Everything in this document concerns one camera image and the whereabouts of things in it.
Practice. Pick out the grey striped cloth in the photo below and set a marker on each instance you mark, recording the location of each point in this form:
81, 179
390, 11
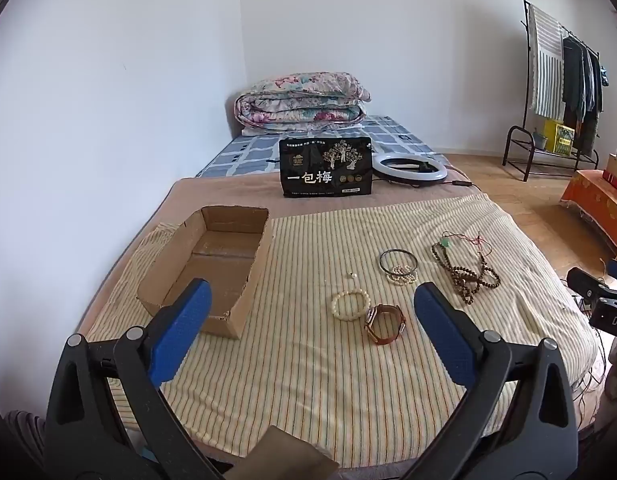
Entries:
26, 435

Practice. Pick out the pinkish brown blanket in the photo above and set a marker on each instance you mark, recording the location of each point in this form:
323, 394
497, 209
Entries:
238, 192

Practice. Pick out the black bangle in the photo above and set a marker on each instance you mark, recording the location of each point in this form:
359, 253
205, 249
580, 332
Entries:
380, 261

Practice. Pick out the black snack bag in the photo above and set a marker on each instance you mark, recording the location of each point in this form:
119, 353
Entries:
323, 170

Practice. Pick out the red flat box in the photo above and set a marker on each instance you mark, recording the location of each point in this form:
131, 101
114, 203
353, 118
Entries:
610, 177

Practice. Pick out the grey striped hanging towel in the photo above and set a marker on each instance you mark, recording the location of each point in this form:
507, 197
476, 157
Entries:
545, 60

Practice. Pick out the yellow box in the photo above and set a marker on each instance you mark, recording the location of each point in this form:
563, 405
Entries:
559, 136

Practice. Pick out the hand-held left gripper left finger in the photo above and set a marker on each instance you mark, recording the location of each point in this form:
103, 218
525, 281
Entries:
183, 330

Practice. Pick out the yellow striped blanket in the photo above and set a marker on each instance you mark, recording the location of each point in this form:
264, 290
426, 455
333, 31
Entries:
313, 385

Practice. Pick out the black metal clothes rack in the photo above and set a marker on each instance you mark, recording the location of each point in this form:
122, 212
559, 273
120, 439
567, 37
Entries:
519, 128

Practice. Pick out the orange cloth covered table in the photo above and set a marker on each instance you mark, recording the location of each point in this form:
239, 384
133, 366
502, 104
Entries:
593, 200

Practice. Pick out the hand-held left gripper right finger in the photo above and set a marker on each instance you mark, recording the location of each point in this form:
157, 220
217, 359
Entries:
443, 330

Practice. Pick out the brown cardboard piece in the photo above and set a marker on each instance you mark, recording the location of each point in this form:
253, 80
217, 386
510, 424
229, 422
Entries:
283, 455

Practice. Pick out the row of dark hanging clothes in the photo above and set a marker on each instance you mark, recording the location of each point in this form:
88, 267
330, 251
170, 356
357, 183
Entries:
580, 90

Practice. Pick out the blue plaid bed sheet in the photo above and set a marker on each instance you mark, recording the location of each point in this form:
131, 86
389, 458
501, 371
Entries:
248, 152

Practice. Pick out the folded floral quilt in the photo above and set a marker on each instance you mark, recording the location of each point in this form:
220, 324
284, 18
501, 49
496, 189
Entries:
303, 100

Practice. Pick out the small green pot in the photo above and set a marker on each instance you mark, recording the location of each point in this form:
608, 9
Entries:
540, 139

